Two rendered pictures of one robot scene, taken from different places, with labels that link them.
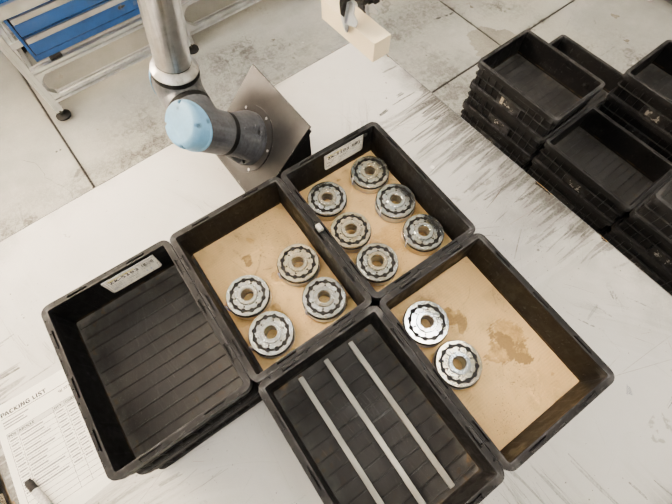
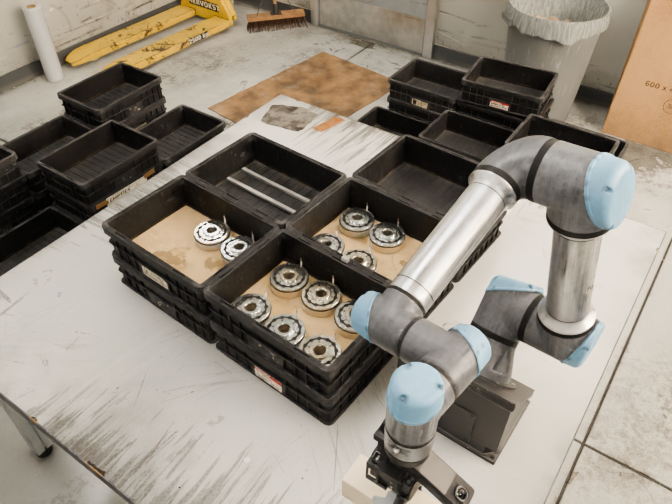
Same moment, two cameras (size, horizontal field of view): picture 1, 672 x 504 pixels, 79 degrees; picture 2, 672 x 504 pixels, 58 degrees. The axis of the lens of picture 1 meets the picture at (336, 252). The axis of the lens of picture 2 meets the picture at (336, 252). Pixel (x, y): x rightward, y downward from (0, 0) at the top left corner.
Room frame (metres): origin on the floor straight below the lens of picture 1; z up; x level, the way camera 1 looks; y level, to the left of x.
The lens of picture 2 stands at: (1.49, -0.33, 2.01)
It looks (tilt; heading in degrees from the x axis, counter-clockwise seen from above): 43 degrees down; 162
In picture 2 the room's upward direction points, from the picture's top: straight up
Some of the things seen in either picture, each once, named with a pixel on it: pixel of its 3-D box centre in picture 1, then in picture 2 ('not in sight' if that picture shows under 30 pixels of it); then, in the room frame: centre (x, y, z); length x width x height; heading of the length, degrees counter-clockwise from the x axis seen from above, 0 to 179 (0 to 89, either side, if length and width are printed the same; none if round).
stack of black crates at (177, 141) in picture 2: not in sight; (180, 161); (-1.08, -0.29, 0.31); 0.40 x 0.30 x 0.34; 127
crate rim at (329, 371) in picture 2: (374, 203); (303, 295); (0.50, -0.10, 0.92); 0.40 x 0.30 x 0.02; 34
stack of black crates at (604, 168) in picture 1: (586, 179); not in sight; (0.96, -1.06, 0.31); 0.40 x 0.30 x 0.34; 37
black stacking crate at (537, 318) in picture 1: (482, 344); (193, 242); (0.17, -0.32, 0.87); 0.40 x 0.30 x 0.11; 34
